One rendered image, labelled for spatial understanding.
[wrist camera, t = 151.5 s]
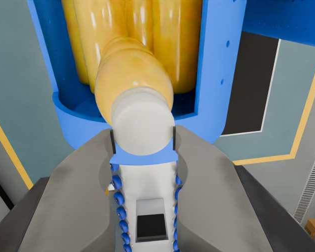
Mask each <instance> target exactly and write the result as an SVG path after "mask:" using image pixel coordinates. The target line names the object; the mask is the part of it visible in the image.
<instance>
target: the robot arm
mask: <svg viewBox="0 0 315 252"><path fill-rule="evenodd" d="M172 141H173V151H175V152H176V153H177V155H178V164H177V176H178V177H179V178H180V180H181V181H182V183H183V187H182V188H181V189H180V190H179V192H178V196H177V219H176V227H177V245H178V248H179V249H180V251H181V252H315V241H314V240H313V238H312V237H311V236H310V235H309V233H308V232H307V231H306V230H305V229H304V227H303V226H302V225H301V224H300V223H299V222H298V221H297V220H296V219H295V218H294V217H293V216H292V215H291V214H290V213H289V212H288V211H287V210H286V209H285V208H284V207H283V206H282V205H281V204H280V203H279V202H278V201H277V200H276V199H275V198H274V197H273V196H272V195H271V194H270V193H269V192H268V191H267V190H266V189H265V188H264V187H263V186H262V185H261V184H260V183H259V182H258V181H257V180H256V179H255V178H254V177H253V176H252V175H251V174H250V173H249V172H248V171H247V170H246V169H245V168H244V167H243V166H242V165H235V164H234V163H233V162H232V161H231V160H230V159H229V158H228V157H227V156H226V155H225V154H224V153H223V152H222V151H221V150H219V149H218V148H217V147H215V146H214V145H212V144H211V143H209V142H208V141H206V140H205V139H203V138H201V137H200V136H198V135H197V134H195V133H193V132H192V131H190V130H189V129H187V128H186V127H184V126H182V125H179V124H178V125H175V126H173V136H172ZM114 154H116V141H115V138H114V132H113V129H112V128H107V129H104V130H102V131H101V132H99V133H98V134H97V135H95V136H94V137H92V138H91V139H90V140H88V141H87V142H86V143H84V144H83V145H81V146H80V147H79V148H77V149H76V150H75V151H73V152H72V153H71V154H70V155H69V156H67V157H66V158H65V159H64V160H63V161H62V162H61V163H60V164H59V165H58V166H57V167H56V168H55V169H54V170H53V172H52V173H51V174H50V175H49V176H48V177H41V178H40V179H39V180H38V181H37V182H36V183H35V184H34V185H33V186H32V188H31V189H30V190H29V191H28V192H27V193H26V194H25V195H24V196H23V197H22V199H21V200H20V201H19V202H18V203H17V204H16V205H15V206H14V207H13V208H12V210H11V211H10V212H9V213H8V214H7V215H6V216H5V217H4V218H3V219H2V221H1V222H0V252H115V248H116V239H115V222H114V217H113V212H112V208H111V203H110V198H109V196H108V195H107V194H106V190H107V188H108V186H109V184H110V183H111V181H112V179H113V178H112V172H111V167H110V160H111V158H112V157H113V155H114Z"/></svg>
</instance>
